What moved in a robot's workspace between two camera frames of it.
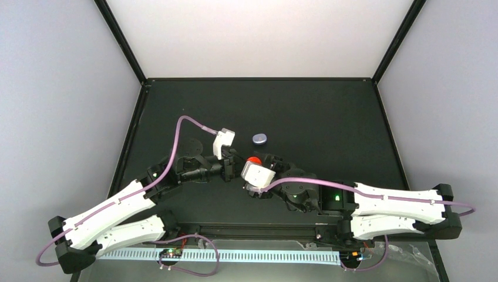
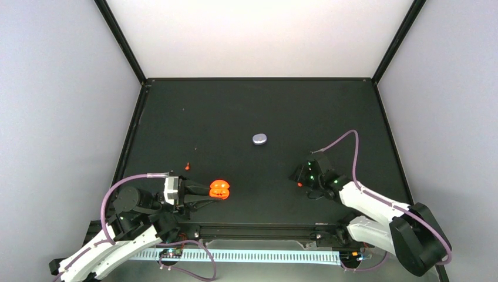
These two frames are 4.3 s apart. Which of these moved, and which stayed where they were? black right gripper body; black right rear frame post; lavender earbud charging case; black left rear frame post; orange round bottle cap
Moved: orange round bottle cap; black right gripper body
Stayed: black left rear frame post; black right rear frame post; lavender earbud charging case
